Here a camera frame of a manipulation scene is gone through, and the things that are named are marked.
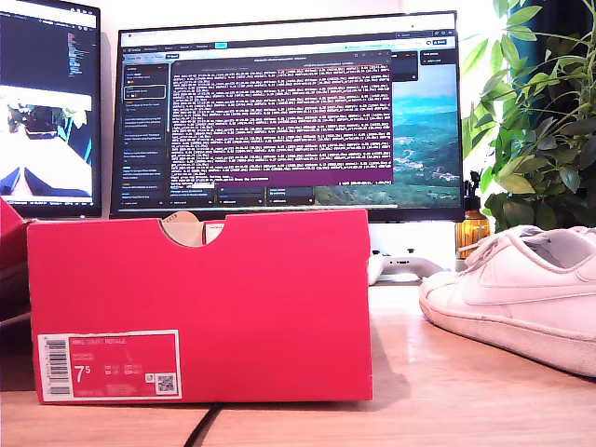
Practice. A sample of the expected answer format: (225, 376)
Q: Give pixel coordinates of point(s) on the red cardboard shoebox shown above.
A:
(233, 302)

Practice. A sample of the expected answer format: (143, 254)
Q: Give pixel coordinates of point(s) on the white leather sneaker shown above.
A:
(503, 298)

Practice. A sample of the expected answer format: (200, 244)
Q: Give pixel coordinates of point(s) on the red shoebox lid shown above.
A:
(11, 242)

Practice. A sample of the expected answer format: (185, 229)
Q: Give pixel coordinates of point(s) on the large black computer monitor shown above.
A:
(279, 121)

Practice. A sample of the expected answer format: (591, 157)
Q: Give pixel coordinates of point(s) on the white game controller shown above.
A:
(400, 266)

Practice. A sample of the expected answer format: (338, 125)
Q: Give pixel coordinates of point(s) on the tan cardboard insert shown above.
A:
(184, 228)

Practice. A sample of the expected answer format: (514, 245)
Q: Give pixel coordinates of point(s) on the pale round pot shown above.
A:
(461, 265)

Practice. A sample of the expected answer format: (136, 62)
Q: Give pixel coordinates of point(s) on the amber pump bottle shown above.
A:
(472, 228)

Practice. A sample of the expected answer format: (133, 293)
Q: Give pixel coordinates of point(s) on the green leafy houseplant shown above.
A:
(549, 139)

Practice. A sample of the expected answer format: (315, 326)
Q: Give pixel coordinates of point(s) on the small black computer monitor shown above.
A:
(46, 56)

